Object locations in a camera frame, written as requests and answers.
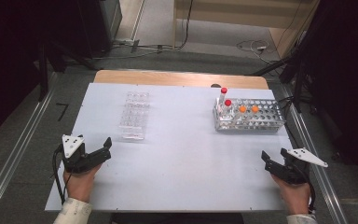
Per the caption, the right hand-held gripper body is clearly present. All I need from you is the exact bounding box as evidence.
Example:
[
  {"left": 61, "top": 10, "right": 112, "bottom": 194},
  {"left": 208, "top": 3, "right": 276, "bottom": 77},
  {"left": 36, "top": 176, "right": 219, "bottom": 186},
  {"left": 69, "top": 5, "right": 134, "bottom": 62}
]
[{"left": 264, "top": 147, "right": 329, "bottom": 185}]

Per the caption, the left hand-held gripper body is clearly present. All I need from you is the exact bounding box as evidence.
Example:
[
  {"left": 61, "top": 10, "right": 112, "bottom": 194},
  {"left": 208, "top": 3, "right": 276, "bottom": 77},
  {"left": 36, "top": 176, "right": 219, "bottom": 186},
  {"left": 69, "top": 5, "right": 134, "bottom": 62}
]
[{"left": 62, "top": 133, "right": 112, "bottom": 175}]

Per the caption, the metal test tube rack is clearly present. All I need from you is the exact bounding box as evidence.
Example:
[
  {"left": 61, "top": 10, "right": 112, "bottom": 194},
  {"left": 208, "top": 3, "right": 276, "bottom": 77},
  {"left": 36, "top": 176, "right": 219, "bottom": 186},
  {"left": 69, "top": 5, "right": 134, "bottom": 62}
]
[{"left": 213, "top": 97, "right": 286, "bottom": 134}]

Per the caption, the clear plastic tube rack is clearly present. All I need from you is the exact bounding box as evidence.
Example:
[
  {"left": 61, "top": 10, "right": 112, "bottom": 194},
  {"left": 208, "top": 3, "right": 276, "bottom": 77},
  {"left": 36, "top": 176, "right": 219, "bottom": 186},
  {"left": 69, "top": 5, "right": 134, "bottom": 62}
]
[{"left": 118, "top": 91, "right": 151, "bottom": 141}]

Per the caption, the person's right hand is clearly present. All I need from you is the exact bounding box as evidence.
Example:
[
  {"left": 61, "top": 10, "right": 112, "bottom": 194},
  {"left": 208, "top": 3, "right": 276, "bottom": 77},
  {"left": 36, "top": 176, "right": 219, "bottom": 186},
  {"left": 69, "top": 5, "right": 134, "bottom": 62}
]
[{"left": 269, "top": 172, "right": 312, "bottom": 217}]

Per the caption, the person's left hand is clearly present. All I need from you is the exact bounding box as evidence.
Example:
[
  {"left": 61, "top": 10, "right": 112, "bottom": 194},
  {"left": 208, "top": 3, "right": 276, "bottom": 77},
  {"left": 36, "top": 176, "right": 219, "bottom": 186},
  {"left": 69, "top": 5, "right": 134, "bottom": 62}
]
[{"left": 62, "top": 162, "right": 103, "bottom": 203}]

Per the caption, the black metal stand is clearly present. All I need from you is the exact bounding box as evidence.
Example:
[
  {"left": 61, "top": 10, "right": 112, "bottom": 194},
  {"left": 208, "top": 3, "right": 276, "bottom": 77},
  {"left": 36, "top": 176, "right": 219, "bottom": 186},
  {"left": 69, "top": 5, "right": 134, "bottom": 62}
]
[
  {"left": 36, "top": 38, "right": 99, "bottom": 103},
  {"left": 251, "top": 46, "right": 313, "bottom": 114}
]

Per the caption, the black cabinet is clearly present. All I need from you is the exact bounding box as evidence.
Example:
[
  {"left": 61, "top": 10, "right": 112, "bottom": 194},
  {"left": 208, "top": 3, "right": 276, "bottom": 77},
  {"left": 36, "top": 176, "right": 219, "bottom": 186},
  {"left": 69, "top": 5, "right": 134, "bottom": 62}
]
[{"left": 76, "top": 0, "right": 123, "bottom": 59}]

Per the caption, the wooden furniture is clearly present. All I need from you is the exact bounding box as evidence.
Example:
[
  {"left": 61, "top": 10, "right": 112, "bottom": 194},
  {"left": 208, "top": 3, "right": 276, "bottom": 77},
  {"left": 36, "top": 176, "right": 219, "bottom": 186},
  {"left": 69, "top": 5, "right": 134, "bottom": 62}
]
[{"left": 172, "top": 0, "right": 321, "bottom": 59}]

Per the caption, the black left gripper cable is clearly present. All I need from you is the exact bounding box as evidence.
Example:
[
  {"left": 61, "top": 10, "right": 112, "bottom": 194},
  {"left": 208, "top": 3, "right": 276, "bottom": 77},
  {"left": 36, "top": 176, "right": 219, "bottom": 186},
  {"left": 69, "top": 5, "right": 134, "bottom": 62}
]
[{"left": 51, "top": 144, "right": 68, "bottom": 205}]

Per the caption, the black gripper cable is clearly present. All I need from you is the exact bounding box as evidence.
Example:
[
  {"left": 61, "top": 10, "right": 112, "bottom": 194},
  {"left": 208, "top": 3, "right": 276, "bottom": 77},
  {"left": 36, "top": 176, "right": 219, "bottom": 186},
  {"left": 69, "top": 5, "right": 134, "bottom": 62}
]
[
  {"left": 51, "top": 144, "right": 68, "bottom": 205},
  {"left": 292, "top": 163, "right": 318, "bottom": 215}
]

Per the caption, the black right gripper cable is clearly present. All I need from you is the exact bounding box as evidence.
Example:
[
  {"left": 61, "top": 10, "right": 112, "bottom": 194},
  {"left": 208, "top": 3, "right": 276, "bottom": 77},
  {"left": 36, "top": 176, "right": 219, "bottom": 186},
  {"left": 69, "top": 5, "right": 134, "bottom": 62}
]
[{"left": 292, "top": 163, "right": 318, "bottom": 215}]

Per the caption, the metal floor rail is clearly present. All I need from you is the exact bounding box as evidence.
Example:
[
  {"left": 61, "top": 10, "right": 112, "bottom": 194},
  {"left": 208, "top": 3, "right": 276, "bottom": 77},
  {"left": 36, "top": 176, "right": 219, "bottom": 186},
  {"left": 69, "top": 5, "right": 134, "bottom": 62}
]
[
  {"left": 0, "top": 72, "right": 59, "bottom": 224},
  {"left": 278, "top": 84, "right": 350, "bottom": 224}
]

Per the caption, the white floor cable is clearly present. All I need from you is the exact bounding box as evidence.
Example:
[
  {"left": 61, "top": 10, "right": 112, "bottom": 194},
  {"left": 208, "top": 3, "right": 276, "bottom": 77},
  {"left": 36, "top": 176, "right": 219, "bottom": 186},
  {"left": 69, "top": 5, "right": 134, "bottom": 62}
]
[{"left": 236, "top": 39, "right": 274, "bottom": 64}]

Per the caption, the black floor cable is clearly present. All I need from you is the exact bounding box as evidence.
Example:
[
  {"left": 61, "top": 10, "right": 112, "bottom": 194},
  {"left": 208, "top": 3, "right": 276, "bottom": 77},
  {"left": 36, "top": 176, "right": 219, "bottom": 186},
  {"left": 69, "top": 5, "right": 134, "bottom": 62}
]
[{"left": 172, "top": 0, "right": 195, "bottom": 50}]

